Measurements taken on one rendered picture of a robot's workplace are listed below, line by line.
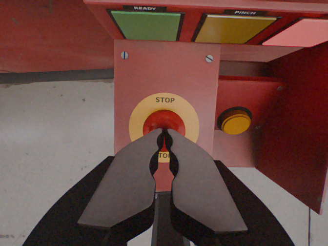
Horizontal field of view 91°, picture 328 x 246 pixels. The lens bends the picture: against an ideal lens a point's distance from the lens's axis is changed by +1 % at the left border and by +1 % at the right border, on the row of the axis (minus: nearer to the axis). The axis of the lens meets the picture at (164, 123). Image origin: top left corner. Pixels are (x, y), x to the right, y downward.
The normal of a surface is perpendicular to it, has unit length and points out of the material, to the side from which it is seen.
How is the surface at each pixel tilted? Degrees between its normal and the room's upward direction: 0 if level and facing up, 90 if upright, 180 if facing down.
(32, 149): 0
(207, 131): 0
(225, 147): 0
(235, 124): 35
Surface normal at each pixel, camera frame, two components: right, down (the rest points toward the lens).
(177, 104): 0.00, 0.13
